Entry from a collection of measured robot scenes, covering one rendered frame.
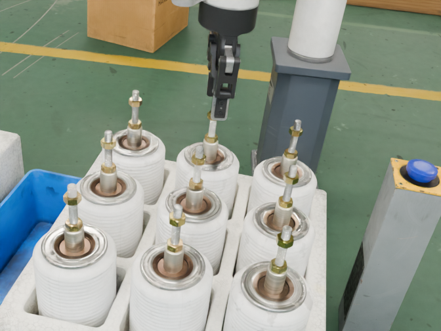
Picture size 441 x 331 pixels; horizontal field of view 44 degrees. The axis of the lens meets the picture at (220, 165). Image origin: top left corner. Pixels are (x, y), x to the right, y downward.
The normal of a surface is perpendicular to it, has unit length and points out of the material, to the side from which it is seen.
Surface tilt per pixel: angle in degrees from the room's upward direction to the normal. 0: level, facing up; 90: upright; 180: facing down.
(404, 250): 90
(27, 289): 0
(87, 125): 0
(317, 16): 90
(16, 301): 0
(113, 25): 89
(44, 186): 88
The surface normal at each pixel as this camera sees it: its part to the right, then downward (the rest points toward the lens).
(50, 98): 0.11, -0.82
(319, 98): -0.02, 0.57
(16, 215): 0.98, 0.17
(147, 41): -0.35, 0.50
